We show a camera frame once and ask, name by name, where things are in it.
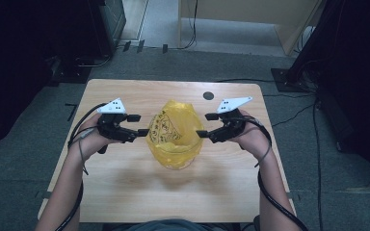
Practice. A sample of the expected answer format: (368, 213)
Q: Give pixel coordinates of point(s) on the light wooden furniture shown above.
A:
(253, 9)

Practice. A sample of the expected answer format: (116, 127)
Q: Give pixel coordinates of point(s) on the round black table grommet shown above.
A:
(208, 95)

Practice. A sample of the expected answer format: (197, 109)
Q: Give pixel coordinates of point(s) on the black stand base plate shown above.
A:
(72, 73)
(285, 82)

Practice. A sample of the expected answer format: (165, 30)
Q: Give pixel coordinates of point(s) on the angled black floor tape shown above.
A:
(72, 112)

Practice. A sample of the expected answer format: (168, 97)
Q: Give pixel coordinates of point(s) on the person's right hand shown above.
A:
(255, 138)

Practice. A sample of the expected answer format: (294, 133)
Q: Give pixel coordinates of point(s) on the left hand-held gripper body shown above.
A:
(112, 128)

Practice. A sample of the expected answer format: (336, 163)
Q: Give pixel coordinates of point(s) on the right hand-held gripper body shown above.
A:
(231, 126)

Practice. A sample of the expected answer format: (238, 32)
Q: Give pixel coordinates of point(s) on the black cabinet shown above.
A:
(109, 25)

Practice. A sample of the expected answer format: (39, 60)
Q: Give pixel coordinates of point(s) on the yellow plastic bag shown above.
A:
(173, 122)

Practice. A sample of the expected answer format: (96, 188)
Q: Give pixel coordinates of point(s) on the black floor tape strip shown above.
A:
(140, 46)
(126, 46)
(165, 48)

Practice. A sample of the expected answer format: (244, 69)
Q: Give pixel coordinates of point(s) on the dark curtain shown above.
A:
(359, 80)
(19, 64)

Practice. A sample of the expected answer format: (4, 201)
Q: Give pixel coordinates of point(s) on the clear plastic bin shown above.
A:
(173, 166)

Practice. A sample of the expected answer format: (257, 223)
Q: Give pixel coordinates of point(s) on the person's left hand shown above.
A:
(88, 141)

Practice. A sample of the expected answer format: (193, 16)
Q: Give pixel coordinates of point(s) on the grey floor tape strip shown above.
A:
(294, 196)
(46, 195)

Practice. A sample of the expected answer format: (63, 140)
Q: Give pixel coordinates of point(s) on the person's clothing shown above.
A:
(173, 225)

